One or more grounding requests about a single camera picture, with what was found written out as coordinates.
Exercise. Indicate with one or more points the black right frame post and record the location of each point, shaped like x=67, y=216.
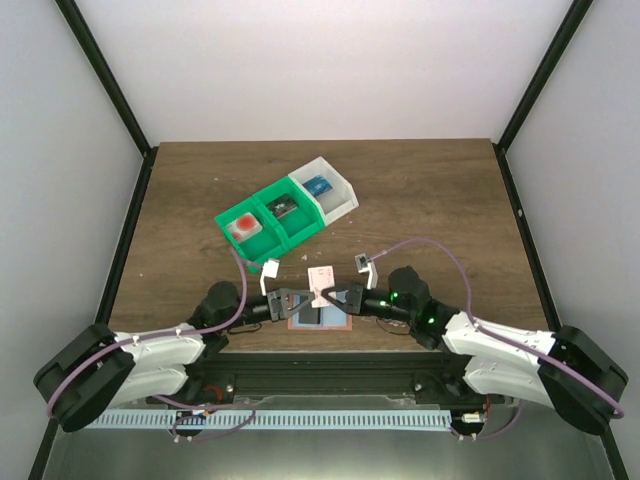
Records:
x=568, y=27

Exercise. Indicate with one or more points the green middle plastic bin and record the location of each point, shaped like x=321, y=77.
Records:
x=299, y=225

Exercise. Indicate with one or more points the red white card stack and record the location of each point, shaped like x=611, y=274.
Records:
x=244, y=227

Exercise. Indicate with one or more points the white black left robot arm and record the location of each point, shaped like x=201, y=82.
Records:
x=102, y=369

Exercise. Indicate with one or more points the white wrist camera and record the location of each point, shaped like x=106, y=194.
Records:
x=366, y=266
x=269, y=270

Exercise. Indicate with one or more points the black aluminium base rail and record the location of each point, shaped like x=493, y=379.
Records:
x=427, y=378

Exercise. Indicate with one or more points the light blue slotted cable duct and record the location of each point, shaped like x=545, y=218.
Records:
x=307, y=420

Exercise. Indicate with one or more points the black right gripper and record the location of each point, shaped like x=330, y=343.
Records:
x=355, y=301

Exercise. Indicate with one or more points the green front plastic bin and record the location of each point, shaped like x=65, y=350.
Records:
x=267, y=244

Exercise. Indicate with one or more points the black left frame post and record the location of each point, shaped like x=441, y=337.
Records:
x=93, y=53

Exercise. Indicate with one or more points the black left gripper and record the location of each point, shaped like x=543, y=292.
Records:
x=278, y=309

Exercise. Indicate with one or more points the black frame post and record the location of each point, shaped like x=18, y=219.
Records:
x=93, y=53
x=568, y=27

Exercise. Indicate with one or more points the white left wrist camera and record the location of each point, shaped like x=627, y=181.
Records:
x=269, y=270

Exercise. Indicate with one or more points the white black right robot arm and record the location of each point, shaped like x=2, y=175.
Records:
x=565, y=370

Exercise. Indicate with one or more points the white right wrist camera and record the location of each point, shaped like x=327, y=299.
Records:
x=366, y=266

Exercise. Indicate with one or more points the white plastic bin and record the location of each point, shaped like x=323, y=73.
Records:
x=335, y=204

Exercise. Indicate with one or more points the green plastic bin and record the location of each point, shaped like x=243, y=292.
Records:
x=267, y=244
x=299, y=225

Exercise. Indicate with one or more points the black VIP card stack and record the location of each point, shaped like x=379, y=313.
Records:
x=282, y=206

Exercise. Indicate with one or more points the blue card stack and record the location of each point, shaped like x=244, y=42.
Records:
x=317, y=185

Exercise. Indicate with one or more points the white red credit card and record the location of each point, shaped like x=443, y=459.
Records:
x=319, y=279

